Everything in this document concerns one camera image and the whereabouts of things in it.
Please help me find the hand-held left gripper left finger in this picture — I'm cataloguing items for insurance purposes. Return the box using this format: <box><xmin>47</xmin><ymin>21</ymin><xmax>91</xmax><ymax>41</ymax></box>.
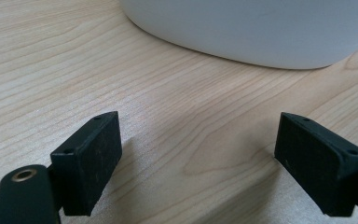
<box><xmin>49</xmin><ymin>110</ymin><xmax>123</xmax><ymax>217</ymax></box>

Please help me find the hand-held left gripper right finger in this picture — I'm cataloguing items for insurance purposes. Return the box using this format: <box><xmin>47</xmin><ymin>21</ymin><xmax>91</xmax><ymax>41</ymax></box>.
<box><xmin>273</xmin><ymin>112</ymin><xmax>358</xmax><ymax>218</ymax></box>

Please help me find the white plastic container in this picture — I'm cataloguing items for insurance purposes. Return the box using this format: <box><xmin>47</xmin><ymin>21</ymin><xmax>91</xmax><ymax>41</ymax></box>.
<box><xmin>118</xmin><ymin>0</ymin><xmax>358</xmax><ymax>70</ymax></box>

